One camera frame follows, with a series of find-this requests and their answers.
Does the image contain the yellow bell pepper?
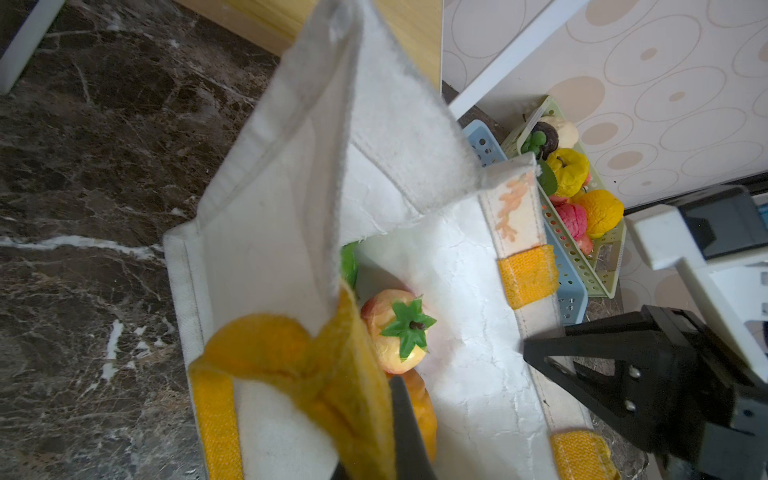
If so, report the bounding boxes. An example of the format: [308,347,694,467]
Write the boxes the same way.
[546,148,590,198]

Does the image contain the white grocery bag yellow handles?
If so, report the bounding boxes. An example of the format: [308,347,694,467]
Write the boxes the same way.
[163,1,618,479]

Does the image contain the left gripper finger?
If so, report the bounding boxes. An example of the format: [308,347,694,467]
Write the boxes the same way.
[331,376,439,480]

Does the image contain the white wire wooden shelf rack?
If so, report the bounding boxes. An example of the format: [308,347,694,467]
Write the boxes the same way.
[1,0,585,119]

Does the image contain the blue plastic vegetable basket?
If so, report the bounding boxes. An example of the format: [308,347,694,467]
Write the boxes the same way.
[463,120,588,337]

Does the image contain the red yellow peach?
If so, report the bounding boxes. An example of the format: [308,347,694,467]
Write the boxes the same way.
[360,289,438,375]

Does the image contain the green plastic fruit basket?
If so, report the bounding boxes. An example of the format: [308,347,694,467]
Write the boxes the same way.
[502,96,626,298]

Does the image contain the yellow lemon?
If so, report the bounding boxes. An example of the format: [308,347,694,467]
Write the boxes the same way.
[571,190,624,240]

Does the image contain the green leafy lettuce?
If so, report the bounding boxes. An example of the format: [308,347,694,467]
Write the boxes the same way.
[340,242,359,289]

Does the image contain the orange fruit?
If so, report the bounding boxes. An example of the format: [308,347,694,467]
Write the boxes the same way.
[401,369,438,463]

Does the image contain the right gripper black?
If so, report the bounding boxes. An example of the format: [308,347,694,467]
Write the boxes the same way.
[523,305,767,479]

